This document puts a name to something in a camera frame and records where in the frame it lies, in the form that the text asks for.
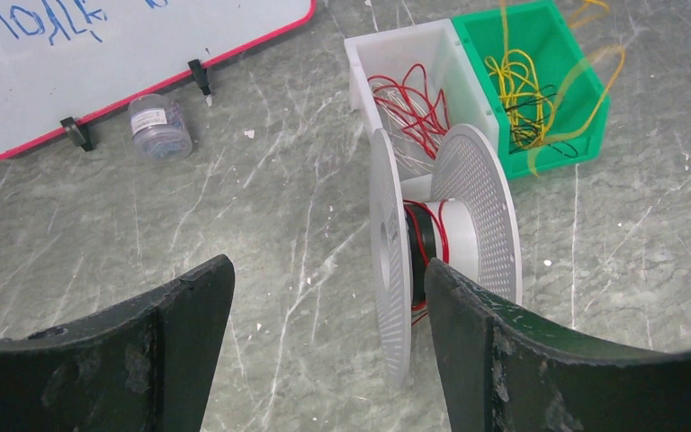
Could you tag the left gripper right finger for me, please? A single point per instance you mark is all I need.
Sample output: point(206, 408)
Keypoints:
point(505, 368)

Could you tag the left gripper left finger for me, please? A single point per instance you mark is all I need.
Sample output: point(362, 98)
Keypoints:
point(145, 364)

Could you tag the white filament spool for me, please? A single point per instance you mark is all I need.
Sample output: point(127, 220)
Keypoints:
point(468, 221)

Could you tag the clear jar of clips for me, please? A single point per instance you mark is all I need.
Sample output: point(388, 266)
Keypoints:
point(158, 128)

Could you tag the green plastic bin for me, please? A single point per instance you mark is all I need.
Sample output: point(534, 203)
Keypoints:
point(549, 101)

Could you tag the white plastic bin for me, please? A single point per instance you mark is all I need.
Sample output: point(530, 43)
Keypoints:
point(425, 56)

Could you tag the red framed whiteboard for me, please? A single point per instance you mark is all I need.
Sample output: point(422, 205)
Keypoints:
point(80, 60)

